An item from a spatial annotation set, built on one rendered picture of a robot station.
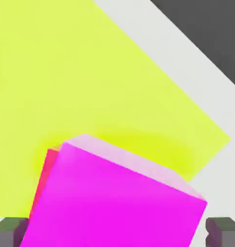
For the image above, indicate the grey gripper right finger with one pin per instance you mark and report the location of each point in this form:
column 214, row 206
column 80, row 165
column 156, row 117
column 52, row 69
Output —
column 225, row 231

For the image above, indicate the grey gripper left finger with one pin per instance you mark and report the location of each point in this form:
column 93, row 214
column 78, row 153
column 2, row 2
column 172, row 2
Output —
column 5, row 231

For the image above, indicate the small magenta cube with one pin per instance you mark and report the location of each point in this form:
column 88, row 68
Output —
column 117, row 202

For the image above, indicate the small red cube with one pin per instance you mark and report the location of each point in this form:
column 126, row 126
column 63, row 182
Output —
column 43, row 183

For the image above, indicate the large yellow box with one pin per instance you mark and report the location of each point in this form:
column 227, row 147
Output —
column 80, row 77

